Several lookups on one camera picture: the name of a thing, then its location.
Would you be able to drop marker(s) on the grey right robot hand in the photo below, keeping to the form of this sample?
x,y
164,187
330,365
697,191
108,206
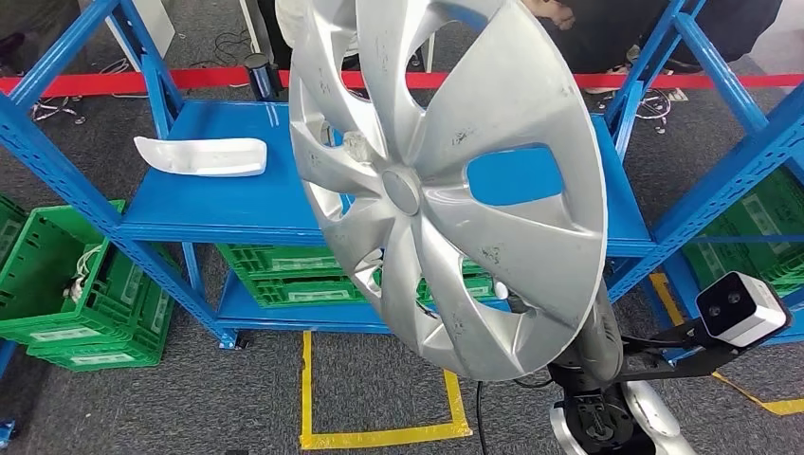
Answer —
x,y
606,323

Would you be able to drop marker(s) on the silver wheel hubcap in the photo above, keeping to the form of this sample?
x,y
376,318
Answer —
x,y
502,94

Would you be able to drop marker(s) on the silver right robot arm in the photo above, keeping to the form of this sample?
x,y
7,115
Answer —
x,y
590,367

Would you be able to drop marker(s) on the blue metal shelf rack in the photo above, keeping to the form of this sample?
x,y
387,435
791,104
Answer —
x,y
220,194

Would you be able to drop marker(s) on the white plastic trim part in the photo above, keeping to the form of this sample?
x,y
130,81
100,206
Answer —
x,y
201,160

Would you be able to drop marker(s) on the yellow floor tape line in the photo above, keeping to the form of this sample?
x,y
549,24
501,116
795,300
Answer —
x,y
779,407

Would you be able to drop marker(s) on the red barrier belt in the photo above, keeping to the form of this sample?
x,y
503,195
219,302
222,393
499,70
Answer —
x,y
691,80
94,83

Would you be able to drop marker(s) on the white desk side panel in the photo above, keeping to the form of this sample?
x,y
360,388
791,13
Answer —
x,y
247,25

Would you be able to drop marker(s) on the white board panel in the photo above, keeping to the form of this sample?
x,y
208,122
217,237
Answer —
x,y
154,19

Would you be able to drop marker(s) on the open green plastic crate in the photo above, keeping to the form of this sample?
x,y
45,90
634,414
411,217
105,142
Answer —
x,y
44,264

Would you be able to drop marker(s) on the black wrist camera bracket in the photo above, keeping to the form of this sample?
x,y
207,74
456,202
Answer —
x,y
678,367

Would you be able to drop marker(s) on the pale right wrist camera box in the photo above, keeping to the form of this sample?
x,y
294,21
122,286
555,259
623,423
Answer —
x,y
747,308

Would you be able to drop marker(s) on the black barrier post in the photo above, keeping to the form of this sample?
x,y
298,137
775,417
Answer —
x,y
261,78

